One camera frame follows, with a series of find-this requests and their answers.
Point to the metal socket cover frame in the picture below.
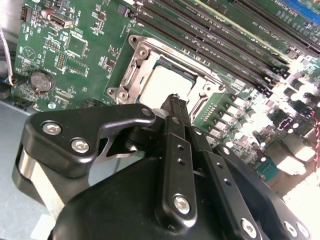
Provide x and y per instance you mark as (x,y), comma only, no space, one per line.
(141,76)

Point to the silver topped CPU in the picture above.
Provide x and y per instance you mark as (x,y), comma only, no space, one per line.
(165,82)

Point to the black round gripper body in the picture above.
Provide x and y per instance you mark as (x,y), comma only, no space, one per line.
(112,212)

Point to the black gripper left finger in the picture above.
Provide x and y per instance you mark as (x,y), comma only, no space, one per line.
(75,125)

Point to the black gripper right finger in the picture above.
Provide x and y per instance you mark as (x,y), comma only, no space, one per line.
(222,175)

